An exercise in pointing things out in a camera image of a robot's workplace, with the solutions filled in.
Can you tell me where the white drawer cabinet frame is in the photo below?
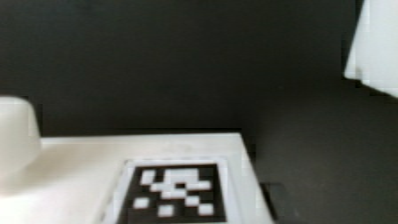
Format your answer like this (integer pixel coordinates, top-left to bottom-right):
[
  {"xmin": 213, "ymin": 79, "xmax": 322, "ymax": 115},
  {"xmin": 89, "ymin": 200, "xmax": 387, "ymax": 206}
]
[{"xmin": 345, "ymin": 0, "xmax": 398, "ymax": 98}]

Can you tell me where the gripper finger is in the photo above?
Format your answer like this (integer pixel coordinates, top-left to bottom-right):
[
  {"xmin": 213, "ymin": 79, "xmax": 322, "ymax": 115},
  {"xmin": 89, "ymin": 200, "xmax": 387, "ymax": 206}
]
[{"xmin": 261, "ymin": 183, "xmax": 297, "ymax": 224}]

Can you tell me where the white front drawer box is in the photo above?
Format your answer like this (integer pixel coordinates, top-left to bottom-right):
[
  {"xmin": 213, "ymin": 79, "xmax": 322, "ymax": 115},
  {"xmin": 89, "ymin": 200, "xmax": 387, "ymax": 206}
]
[{"xmin": 0, "ymin": 96, "xmax": 275, "ymax": 224}]

